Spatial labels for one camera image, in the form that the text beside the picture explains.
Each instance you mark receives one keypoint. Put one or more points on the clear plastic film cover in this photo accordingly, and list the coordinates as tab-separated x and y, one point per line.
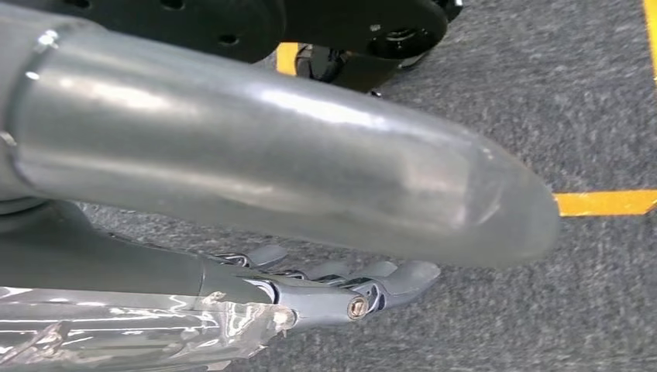
128	334

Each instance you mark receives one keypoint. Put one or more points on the yellow floor tape square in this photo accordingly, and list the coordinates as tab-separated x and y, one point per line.
605	203

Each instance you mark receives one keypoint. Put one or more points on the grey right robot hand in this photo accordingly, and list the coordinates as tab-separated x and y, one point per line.
256	154

